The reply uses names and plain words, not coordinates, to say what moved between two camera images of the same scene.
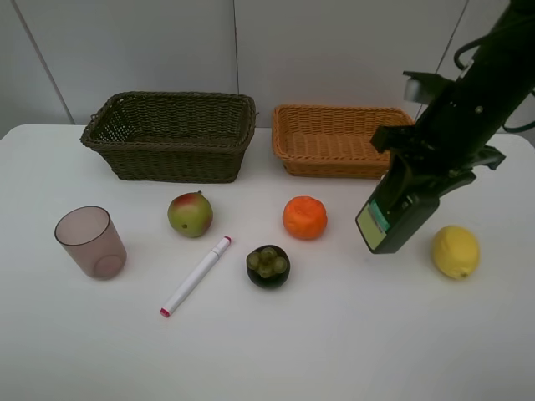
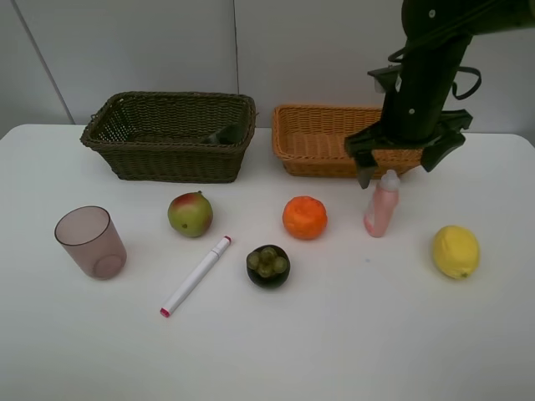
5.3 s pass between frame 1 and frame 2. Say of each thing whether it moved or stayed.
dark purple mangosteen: stayed
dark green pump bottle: moved
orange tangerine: stayed
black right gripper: moved
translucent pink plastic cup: stayed
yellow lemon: stayed
